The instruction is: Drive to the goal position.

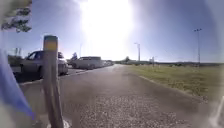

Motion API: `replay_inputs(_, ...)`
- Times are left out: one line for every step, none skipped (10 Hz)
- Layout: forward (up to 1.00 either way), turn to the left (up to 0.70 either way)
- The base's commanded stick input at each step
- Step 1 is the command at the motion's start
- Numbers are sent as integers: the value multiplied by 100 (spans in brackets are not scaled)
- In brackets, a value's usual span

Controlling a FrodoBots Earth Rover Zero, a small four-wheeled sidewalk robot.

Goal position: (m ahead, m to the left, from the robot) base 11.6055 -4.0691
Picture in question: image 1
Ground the curved street lamp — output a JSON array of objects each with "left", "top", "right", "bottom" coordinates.
[{"left": 134, "top": 42, "right": 141, "bottom": 63}]

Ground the grey asphalt path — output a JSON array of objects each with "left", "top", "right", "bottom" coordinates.
[{"left": 19, "top": 63, "right": 224, "bottom": 128}]

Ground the silver van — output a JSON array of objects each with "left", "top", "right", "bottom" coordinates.
[{"left": 71, "top": 55, "right": 104, "bottom": 70}]

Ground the leafy tree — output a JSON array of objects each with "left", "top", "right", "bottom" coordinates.
[{"left": 1, "top": 0, "right": 33, "bottom": 33}]

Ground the wooden post with yellow band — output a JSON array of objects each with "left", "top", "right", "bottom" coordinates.
[{"left": 42, "top": 34, "right": 65, "bottom": 128}]

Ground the grass field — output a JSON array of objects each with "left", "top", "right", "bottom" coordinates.
[{"left": 124, "top": 63, "right": 224, "bottom": 101}]

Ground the tall street lamp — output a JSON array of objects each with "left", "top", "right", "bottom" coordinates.
[{"left": 194, "top": 27, "right": 203, "bottom": 65}]

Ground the distant tree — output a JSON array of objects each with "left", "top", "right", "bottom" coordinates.
[{"left": 123, "top": 55, "right": 131, "bottom": 64}]

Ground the dark asphalt parking area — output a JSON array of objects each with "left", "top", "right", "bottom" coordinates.
[{"left": 11, "top": 65, "right": 101, "bottom": 84}]

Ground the silver car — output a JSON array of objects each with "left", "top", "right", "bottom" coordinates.
[{"left": 19, "top": 49, "right": 70, "bottom": 80}]

